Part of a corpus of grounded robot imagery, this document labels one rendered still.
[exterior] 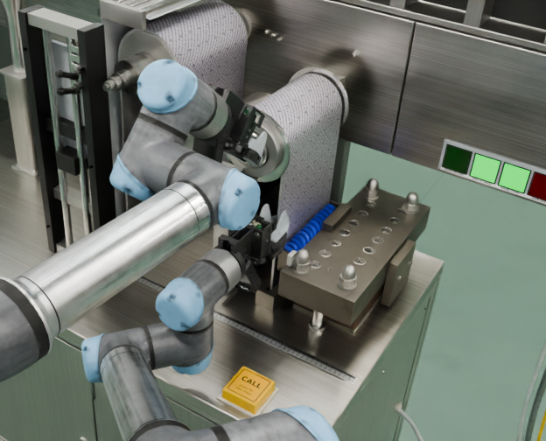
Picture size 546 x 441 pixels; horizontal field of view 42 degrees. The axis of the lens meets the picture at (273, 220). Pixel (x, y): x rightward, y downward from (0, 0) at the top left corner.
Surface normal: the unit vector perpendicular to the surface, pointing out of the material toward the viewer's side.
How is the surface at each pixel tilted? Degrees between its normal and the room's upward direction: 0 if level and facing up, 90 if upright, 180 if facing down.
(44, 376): 90
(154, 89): 50
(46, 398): 90
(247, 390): 0
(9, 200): 0
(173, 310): 90
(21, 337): 67
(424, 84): 90
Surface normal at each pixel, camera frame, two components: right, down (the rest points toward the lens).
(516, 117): -0.51, 0.46
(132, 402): -0.44, -0.81
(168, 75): -0.35, -0.18
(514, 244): 0.07, -0.82
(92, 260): 0.42, -0.54
